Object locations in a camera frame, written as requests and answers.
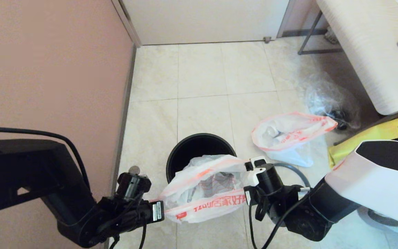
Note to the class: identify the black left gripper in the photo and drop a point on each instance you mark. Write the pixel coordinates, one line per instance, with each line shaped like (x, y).
(130, 214)

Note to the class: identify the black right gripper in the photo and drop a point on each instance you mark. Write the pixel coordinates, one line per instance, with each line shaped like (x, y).
(271, 200)

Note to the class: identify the red-printed trash bag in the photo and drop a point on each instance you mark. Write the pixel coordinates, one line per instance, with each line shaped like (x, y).
(288, 138)

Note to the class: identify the white red-printed plastic bag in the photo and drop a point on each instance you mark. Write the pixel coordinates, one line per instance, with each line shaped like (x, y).
(206, 190)

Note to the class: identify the black trash bin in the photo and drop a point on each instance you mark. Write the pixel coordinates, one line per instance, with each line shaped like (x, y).
(185, 152)

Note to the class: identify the clear crumpled plastic bag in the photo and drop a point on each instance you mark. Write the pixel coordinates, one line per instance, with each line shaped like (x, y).
(323, 97)

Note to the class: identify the yellow fabric tote bag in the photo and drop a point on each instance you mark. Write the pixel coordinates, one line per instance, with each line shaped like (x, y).
(375, 135)

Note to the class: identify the clear plastic bottle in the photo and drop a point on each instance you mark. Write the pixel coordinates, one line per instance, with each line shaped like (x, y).
(273, 133)

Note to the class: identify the small metal door stopper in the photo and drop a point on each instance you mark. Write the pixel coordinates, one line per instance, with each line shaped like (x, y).
(267, 39)

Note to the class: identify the pink fabric partition panel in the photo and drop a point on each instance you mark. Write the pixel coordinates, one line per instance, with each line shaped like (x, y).
(47, 69)

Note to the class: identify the small white grey object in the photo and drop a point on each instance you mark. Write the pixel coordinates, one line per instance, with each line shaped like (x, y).
(331, 36)

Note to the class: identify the beige table with metal legs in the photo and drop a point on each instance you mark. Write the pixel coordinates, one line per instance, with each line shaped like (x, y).
(368, 52)

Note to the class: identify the white door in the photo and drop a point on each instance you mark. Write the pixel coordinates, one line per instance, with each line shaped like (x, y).
(202, 20)

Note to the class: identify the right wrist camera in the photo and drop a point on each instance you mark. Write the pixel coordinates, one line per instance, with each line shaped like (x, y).
(264, 174)

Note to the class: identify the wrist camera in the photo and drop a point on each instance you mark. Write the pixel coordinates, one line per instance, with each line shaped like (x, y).
(133, 185)
(264, 174)

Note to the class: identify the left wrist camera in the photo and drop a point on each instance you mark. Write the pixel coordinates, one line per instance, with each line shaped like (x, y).
(133, 185)

